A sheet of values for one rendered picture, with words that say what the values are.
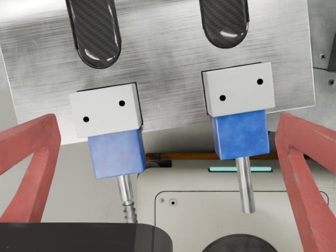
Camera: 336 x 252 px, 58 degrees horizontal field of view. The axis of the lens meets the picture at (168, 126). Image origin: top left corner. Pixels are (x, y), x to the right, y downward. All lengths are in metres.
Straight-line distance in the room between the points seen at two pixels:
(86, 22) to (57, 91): 0.06
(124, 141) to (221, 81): 0.09
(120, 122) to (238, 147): 0.10
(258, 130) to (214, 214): 0.69
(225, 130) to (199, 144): 0.89
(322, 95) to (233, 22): 0.13
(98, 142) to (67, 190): 1.00
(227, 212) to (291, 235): 0.20
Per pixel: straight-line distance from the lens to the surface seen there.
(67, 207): 1.28
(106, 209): 1.25
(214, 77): 0.24
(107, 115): 0.24
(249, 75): 0.24
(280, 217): 0.99
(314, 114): 0.36
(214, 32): 0.27
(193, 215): 0.93
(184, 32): 0.27
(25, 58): 0.29
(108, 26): 0.28
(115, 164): 0.26
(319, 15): 0.36
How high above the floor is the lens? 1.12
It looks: 81 degrees down
